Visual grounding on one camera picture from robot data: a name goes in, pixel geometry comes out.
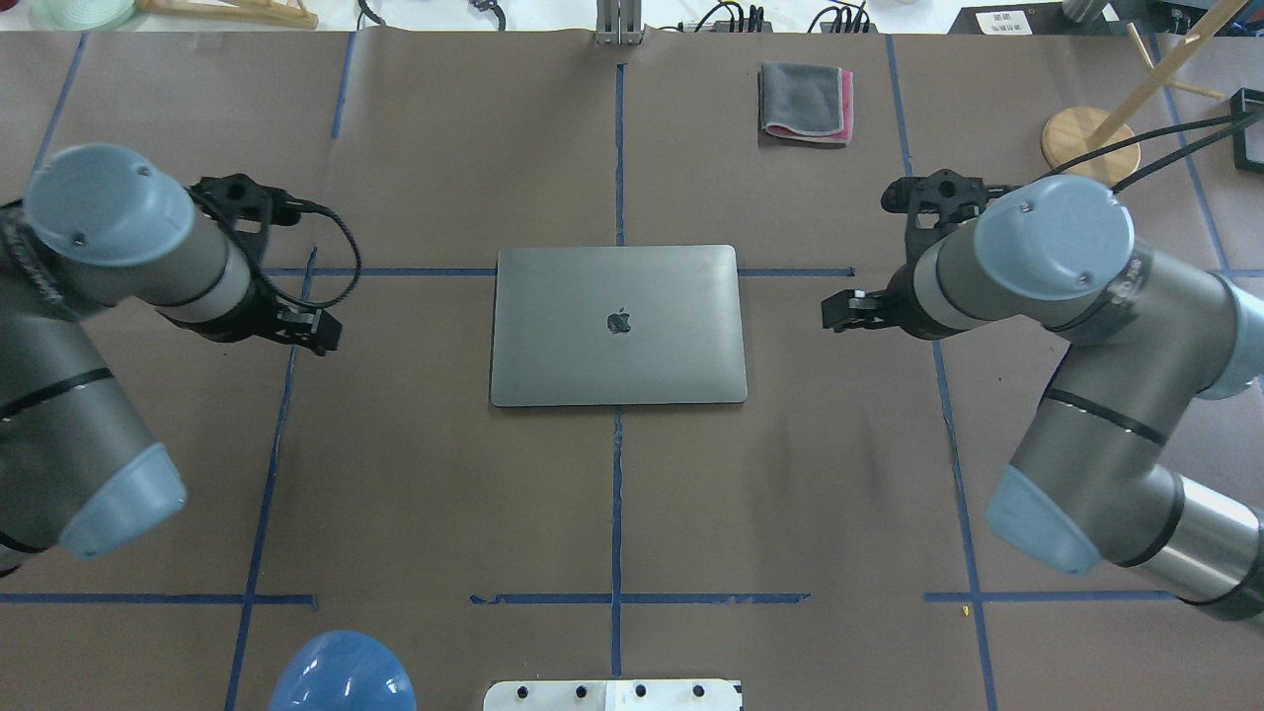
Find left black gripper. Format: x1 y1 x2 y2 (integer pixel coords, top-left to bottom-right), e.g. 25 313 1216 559
163 277 343 356

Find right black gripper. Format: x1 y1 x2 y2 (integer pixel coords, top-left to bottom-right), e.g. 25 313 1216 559
822 267 934 339

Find grey laptop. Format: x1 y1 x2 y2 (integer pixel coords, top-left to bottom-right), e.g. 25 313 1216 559
489 245 750 407

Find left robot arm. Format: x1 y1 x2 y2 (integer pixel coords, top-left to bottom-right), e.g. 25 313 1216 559
1 143 362 576

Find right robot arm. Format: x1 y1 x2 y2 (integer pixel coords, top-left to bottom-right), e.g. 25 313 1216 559
822 170 1263 626

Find folded grey pink cloth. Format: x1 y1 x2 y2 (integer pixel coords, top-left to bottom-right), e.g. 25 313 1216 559
758 59 854 147

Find wooden mug tree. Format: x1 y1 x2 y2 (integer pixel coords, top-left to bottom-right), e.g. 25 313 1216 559
1040 1 1250 186

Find wooden dish rack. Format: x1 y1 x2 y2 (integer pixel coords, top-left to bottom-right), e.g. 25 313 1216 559
131 1 319 32

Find black label box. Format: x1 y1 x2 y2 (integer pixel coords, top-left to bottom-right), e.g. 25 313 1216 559
948 3 1074 37

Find blue desk lamp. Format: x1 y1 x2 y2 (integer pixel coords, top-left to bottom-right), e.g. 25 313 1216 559
268 630 417 710

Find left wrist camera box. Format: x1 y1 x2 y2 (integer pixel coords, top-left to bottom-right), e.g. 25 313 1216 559
190 175 301 263

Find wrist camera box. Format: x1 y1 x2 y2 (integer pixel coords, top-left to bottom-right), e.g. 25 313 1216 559
880 168 1018 264
190 175 301 263

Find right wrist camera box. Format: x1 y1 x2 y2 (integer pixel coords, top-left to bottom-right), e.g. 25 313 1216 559
880 168 1018 264

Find aluminium frame post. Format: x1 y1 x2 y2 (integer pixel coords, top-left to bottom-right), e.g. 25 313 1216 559
594 0 645 46

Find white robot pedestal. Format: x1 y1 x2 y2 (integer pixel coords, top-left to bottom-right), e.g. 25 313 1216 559
483 678 744 710

